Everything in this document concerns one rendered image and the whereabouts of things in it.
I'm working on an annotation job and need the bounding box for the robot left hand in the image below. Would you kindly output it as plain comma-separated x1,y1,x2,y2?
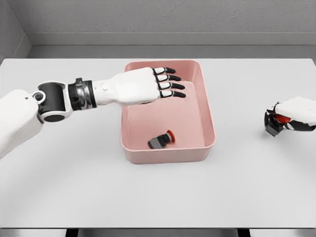
111,66,187,106

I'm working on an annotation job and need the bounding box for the pink plastic basket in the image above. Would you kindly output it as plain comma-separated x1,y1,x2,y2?
120,59,217,165

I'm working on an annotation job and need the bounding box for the red-button industrial switch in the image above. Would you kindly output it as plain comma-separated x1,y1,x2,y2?
265,113,291,137
147,129,176,150

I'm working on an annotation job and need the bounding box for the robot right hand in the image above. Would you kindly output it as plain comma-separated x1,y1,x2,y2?
264,96,316,136

